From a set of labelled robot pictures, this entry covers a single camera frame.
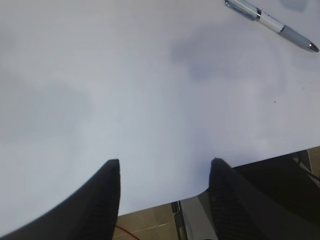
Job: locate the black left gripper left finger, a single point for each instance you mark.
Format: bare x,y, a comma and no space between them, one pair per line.
90,213

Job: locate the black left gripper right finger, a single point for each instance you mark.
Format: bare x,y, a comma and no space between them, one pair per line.
240,205

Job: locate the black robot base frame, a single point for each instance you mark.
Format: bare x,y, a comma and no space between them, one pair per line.
275,180

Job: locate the white pen grey grip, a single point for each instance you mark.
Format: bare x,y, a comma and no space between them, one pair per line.
254,13

